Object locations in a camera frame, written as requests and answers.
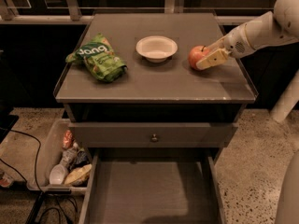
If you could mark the red apple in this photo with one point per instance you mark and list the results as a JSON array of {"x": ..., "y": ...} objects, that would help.
[{"x": 195, "y": 55}]

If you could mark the red snack packet in bin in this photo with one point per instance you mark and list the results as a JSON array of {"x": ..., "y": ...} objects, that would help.
[{"x": 68, "y": 140}]

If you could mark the clear plastic storage bin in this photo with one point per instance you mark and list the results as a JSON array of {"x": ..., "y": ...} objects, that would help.
[{"x": 49, "y": 155}]

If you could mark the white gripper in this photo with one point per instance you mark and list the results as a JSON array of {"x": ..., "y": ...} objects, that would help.
[{"x": 235, "y": 42}]

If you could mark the open middle drawer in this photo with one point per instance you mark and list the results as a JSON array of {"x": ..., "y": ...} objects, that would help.
[{"x": 152, "y": 186}]

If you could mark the white cup in bin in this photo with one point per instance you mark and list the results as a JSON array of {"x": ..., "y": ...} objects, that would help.
[{"x": 58, "y": 174}]

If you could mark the grey drawer cabinet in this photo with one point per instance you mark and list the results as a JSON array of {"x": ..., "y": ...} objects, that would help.
[{"x": 156, "y": 92}]

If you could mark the white paper bowl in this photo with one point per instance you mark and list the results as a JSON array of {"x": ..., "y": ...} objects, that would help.
[{"x": 156, "y": 49}]

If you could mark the closed top drawer with knob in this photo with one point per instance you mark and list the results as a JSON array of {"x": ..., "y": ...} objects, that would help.
[{"x": 155, "y": 134}]

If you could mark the yellow snack bag in bin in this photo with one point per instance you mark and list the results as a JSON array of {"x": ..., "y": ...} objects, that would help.
[{"x": 78, "y": 176}]

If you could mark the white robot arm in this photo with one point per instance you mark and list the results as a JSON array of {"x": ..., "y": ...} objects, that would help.
[{"x": 274, "y": 28}]

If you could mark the metal window railing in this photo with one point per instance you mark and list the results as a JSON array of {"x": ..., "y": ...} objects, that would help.
[{"x": 80, "y": 11}]

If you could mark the white cylindrical post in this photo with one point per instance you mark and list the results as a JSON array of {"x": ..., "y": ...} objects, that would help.
[{"x": 287, "y": 101}]

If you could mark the green chip bag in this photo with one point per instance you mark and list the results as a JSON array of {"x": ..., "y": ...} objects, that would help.
[{"x": 100, "y": 59}]

